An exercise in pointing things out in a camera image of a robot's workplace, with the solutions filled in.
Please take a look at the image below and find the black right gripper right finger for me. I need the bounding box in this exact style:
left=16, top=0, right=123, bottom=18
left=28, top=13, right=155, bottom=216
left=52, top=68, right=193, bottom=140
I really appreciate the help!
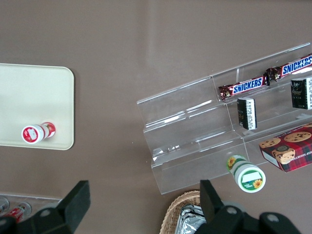
left=199, top=179, right=301, bottom=234

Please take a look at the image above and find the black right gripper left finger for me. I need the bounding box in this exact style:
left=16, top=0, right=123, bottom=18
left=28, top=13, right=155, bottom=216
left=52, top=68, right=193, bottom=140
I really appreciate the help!
left=0, top=180, right=91, bottom=234

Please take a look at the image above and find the oval wicker basket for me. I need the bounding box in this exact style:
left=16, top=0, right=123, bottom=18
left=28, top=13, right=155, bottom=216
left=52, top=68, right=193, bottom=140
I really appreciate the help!
left=161, top=190, right=208, bottom=234

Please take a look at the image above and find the beige plastic tray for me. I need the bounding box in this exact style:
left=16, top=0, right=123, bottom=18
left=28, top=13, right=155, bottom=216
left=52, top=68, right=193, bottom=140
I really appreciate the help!
left=0, top=63, right=75, bottom=150

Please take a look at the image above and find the silver foil packet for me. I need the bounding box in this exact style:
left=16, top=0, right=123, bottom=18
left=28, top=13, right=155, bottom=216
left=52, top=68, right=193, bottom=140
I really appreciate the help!
left=179, top=203, right=208, bottom=234

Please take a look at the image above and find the clear acrylic bottle rack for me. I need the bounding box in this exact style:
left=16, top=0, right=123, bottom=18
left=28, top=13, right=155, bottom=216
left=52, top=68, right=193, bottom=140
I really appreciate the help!
left=0, top=192, right=64, bottom=221

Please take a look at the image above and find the green white sunflower cup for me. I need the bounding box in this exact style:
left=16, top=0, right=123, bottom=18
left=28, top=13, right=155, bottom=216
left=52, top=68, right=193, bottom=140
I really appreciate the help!
left=225, top=154, right=267, bottom=194

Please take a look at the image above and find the red cola bottle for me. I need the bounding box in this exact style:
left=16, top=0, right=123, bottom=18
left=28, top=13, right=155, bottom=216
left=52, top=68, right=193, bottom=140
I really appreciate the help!
left=4, top=201, right=33, bottom=221

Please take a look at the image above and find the clear acrylic stepped shelf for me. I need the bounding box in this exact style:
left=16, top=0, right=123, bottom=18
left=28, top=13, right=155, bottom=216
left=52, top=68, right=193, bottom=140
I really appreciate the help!
left=136, top=42, right=312, bottom=195

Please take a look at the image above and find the red white yogurt cup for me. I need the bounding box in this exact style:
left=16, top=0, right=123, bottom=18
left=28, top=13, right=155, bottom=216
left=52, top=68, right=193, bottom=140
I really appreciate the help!
left=21, top=121, right=57, bottom=145

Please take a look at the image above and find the small black white box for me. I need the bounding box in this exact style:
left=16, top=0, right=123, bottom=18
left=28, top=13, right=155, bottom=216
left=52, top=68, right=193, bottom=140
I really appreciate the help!
left=290, top=77, right=312, bottom=110
left=236, top=97, right=258, bottom=131

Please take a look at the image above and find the red tartan cookie box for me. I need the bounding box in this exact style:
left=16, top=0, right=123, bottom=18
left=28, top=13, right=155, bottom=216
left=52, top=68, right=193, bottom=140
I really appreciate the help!
left=258, top=122, right=312, bottom=174

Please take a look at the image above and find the Snickers chocolate bar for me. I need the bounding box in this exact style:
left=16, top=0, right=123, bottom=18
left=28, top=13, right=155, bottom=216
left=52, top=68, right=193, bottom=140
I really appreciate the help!
left=265, top=53, right=312, bottom=82
left=217, top=75, right=271, bottom=102

